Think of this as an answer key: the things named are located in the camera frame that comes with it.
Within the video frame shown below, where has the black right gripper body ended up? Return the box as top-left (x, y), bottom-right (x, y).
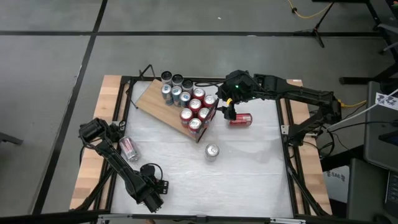
top-left (216, 70), bottom-right (259, 105)

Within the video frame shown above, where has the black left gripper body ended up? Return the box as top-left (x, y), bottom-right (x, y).
top-left (139, 164), bottom-right (170, 196)

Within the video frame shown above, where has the red Coca-Cola can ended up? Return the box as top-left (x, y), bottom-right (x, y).
top-left (229, 113), bottom-right (253, 127)

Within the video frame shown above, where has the silver and red soda can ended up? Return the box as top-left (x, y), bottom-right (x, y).
top-left (119, 136), bottom-right (141, 162)

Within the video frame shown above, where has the silver Diet Coke can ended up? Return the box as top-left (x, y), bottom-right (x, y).
top-left (204, 143), bottom-right (220, 162)

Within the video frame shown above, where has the wooden shelf board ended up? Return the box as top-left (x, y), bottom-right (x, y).
top-left (134, 79), bottom-right (218, 143)

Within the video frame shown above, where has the wooden table side board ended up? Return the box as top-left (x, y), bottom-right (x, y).
top-left (285, 78), bottom-right (333, 215)
top-left (68, 74), bottom-right (125, 211)

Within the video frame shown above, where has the black tripod stand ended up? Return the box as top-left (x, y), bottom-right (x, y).
top-left (294, 1), bottom-right (335, 49)

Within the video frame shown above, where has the white cardboard box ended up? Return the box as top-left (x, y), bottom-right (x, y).
top-left (323, 164), bottom-right (351, 205)

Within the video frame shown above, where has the grey chair foot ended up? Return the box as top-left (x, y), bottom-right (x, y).
top-left (0, 132), bottom-right (24, 146)

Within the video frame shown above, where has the grey cabinet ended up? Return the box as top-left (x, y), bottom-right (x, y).
top-left (363, 81), bottom-right (398, 172)
top-left (345, 157), bottom-right (398, 223)

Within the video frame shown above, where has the white paper label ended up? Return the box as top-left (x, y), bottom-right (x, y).
top-left (375, 92), bottom-right (398, 111)

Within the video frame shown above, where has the black aluminium table frame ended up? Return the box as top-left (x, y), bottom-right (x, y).
top-left (70, 74), bottom-right (332, 224)

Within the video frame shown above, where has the yellow floor cable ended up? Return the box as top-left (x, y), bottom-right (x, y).
top-left (287, 0), bottom-right (333, 19)

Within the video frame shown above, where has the white cable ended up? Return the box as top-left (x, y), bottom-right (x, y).
top-left (326, 88), bottom-right (398, 131)

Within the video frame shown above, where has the black desk frame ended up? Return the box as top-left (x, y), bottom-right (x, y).
top-left (312, 0), bottom-right (398, 85)

